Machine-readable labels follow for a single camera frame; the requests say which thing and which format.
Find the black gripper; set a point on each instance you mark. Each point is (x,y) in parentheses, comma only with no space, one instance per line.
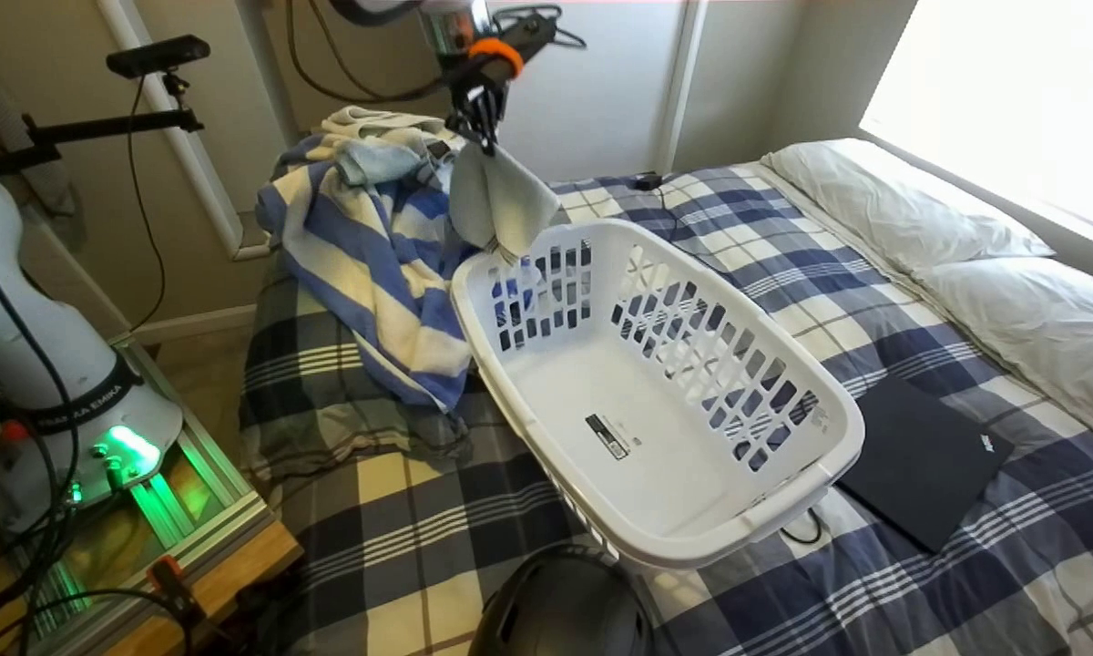
(474,91)

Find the cream towel with grey stripe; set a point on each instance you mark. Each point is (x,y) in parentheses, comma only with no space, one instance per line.
(513,200)

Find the light blue towel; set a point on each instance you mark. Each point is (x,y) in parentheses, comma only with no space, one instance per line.
(389,163)

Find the plain cream towel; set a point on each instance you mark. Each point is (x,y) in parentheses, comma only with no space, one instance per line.
(376,123)

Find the blue cream striped towel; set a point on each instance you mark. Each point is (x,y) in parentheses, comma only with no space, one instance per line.
(376,279)

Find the white plastic laundry basket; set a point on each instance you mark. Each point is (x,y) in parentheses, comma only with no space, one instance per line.
(641,425)

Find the blue plaid comforter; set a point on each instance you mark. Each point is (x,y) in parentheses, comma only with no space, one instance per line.
(451,513)

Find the white pillow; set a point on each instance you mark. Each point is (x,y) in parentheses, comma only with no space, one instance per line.
(1042,339)
(899,200)

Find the flat black laptop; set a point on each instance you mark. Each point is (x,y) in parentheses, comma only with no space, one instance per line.
(923,462)

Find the white door frame post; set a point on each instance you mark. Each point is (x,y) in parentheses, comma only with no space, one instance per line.
(188,147)
(678,85)

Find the black stereo camera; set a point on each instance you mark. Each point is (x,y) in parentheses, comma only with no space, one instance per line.
(159,57)

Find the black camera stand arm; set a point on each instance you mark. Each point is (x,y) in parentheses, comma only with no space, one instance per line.
(97,125)

